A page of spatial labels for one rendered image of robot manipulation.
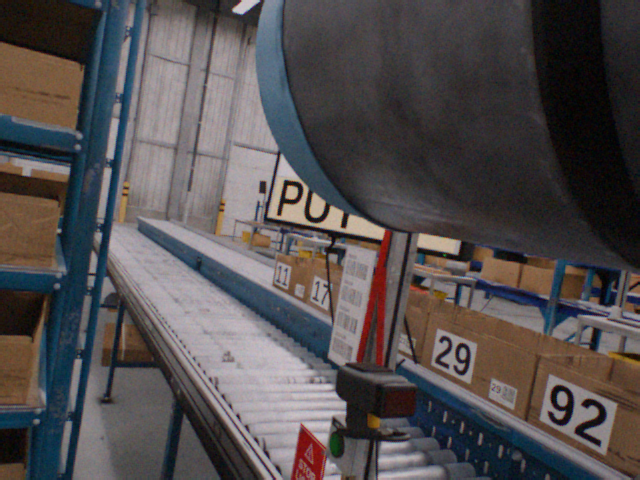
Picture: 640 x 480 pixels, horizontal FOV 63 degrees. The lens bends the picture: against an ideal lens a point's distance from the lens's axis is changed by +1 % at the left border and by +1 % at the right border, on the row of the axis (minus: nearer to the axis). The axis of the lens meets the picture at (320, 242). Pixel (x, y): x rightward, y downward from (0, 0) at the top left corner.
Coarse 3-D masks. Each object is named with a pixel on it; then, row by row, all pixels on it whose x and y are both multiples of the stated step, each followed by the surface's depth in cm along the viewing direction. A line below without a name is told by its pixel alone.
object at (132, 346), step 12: (108, 324) 415; (108, 336) 384; (120, 336) 388; (132, 336) 394; (108, 348) 358; (120, 348) 361; (132, 348) 366; (144, 348) 370; (108, 360) 358; (132, 360) 364; (144, 360) 367
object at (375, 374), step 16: (352, 368) 73; (368, 368) 71; (384, 368) 72; (336, 384) 74; (352, 384) 71; (368, 384) 67; (384, 384) 66; (400, 384) 67; (352, 400) 70; (368, 400) 67; (384, 400) 65; (400, 400) 66; (352, 416) 72; (368, 416) 71; (384, 416) 65; (400, 416) 67; (352, 432) 71; (368, 432) 71
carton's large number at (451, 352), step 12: (444, 336) 150; (456, 336) 145; (444, 348) 149; (456, 348) 145; (468, 348) 141; (432, 360) 153; (444, 360) 148; (456, 360) 144; (468, 360) 140; (456, 372) 144; (468, 372) 140
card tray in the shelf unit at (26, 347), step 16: (0, 304) 100; (16, 304) 101; (32, 304) 102; (0, 320) 100; (16, 320) 101; (32, 320) 102; (0, 336) 74; (16, 336) 75; (32, 336) 76; (0, 352) 74; (16, 352) 75; (32, 352) 76; (0, 368) 74; (16, 368) 75; (32, 368) 83; (0, 384) 75; (16, 384) 76; (0, 400) 75; (16, 400) 76
